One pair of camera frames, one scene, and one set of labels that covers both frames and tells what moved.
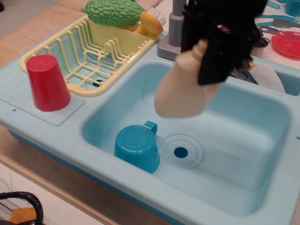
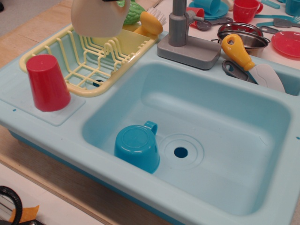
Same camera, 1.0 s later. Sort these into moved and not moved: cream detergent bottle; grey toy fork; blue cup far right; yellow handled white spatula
Moved: cream detergent bottle
Not moved: grey toy fork; yellow handled white spatula; blue cup far right
